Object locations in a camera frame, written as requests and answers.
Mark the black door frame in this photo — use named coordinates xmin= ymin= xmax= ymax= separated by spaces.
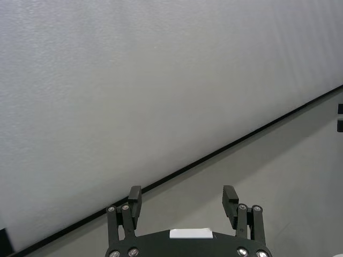
xmin=0 ymin=227 xmax=14 ymax=255

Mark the white board black edge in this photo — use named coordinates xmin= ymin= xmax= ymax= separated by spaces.
xmin=0 ymin=0 xmax=343 ymax=257

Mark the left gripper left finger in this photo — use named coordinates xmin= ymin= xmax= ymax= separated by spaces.
xmin=105 ymin=185 xmax=143 ymax=250

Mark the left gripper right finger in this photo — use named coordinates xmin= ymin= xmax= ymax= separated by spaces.
xmin=221 ymin=185 xmax=266 ymax=246

